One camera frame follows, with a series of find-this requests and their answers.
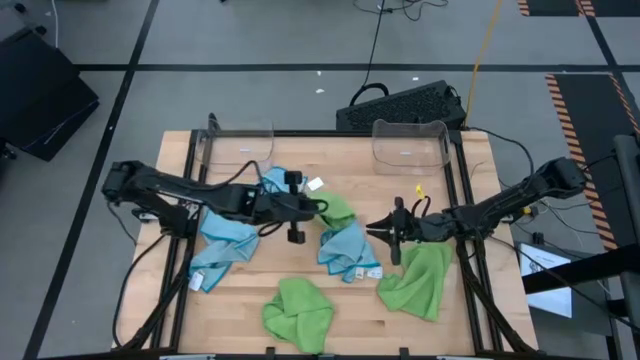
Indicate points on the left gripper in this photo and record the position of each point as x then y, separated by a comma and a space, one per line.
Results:
272, 207

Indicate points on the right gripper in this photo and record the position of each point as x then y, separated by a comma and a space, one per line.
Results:
425, 227

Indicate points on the small black power adapter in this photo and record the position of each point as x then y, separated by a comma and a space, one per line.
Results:
538, 238

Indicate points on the white lit monitor screen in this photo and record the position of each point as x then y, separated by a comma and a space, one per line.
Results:
547, 295

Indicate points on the blue microfiber towel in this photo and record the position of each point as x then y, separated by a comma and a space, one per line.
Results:
274, 179
225, 240
345, 247

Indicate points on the black perforated computer case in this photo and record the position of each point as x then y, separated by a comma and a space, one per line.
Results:
400, 107

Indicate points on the large black flat case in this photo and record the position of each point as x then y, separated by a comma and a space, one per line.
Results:
40, 95

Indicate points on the black equipment stand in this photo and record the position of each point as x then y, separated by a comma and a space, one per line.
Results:
575, 272

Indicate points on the clear plastic basket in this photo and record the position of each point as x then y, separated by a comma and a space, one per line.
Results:
235, 160
410, 160

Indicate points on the yellow plug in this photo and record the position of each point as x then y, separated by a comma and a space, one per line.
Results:
526, 210

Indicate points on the black table edge bracket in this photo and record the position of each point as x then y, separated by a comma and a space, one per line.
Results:
270, 352
404, 352

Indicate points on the black orange-striped floor mat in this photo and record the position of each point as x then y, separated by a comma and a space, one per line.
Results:
590, 115
550, 6

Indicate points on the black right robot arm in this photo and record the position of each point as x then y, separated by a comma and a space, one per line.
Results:
555, 177

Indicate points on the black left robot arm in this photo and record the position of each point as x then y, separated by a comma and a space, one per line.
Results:
150, 179

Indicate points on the silver mounting plate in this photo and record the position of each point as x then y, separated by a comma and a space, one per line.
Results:
147, 216

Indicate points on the black aluminium table frame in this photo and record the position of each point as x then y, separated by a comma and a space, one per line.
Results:
320, 133

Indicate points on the silver aluminium bar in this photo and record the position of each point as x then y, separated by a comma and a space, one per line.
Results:
187, 358

